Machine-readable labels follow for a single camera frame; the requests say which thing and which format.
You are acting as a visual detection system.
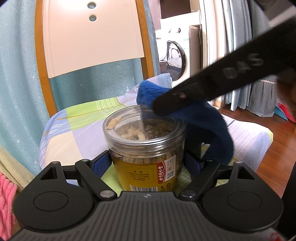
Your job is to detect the blue terry cloth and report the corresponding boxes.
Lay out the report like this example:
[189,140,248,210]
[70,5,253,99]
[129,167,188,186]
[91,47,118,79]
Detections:
[136,80,235,165]

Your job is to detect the clear plastic jar yellow label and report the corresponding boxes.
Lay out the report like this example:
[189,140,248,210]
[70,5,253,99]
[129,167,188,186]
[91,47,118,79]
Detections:
[102,105,186,192]

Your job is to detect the grey-blue curtain right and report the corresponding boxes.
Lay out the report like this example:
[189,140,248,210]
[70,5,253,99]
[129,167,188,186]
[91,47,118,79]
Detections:
[222,1,278,118]

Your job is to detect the brown cardboard panel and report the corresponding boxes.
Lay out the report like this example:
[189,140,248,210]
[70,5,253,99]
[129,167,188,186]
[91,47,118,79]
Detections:
[189,25,202,76]

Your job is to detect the white front-load washing machine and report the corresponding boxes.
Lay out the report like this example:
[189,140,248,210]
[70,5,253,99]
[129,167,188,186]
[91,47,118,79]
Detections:
[156,11,203,87]

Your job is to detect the yellow-green blanket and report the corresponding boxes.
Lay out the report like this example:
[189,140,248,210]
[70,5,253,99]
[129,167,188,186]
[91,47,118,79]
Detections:
[0,146,34,192]

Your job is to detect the teal curtain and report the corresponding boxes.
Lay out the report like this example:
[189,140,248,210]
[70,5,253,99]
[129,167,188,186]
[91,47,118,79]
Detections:
[1,1,160,174]

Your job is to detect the pink fluffy towel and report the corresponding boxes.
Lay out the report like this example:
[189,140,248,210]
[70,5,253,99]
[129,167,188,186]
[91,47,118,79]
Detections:
[0,173,17,240]

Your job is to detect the wooden chair white backrest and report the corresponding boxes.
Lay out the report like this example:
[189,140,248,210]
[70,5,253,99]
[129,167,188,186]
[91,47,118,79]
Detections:
[35,1,154,115]

